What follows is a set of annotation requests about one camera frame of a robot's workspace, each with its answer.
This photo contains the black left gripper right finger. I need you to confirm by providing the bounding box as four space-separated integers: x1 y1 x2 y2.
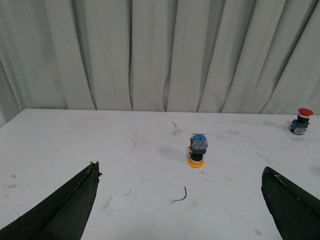
261 166 320 240

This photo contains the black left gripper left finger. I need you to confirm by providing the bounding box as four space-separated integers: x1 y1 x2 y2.
0 162 101 240

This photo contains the yellow push button switch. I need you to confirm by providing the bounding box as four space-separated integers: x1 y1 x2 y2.
187 133 209 169

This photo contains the white pleated curtain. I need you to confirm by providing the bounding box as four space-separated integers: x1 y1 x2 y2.
0 0 320 124

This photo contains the red push button switch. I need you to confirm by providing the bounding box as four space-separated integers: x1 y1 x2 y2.
289 108 314 135

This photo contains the curved black wire piece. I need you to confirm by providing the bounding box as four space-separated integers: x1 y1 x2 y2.
170 186 188 203

